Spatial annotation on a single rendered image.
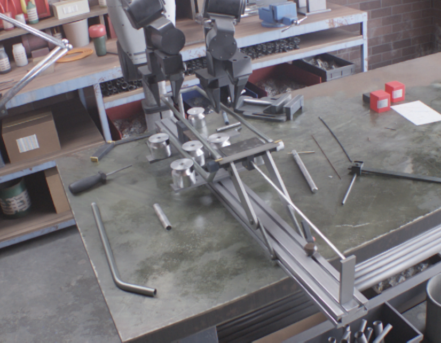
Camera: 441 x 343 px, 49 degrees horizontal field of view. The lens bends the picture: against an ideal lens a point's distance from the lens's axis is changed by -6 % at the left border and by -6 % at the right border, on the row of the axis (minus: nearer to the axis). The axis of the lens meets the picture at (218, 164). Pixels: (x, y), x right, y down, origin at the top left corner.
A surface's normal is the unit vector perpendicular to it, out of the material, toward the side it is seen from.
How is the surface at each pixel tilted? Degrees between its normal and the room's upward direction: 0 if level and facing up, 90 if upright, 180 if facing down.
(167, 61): 91
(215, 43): 91
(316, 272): 0
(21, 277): 0
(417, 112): 0
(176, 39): 92
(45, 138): 90
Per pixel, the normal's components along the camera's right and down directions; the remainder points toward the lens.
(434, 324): -0.83, 0.42
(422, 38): 0.40, 0.40
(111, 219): -0.11, -0.87
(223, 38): 0.12, 0.48
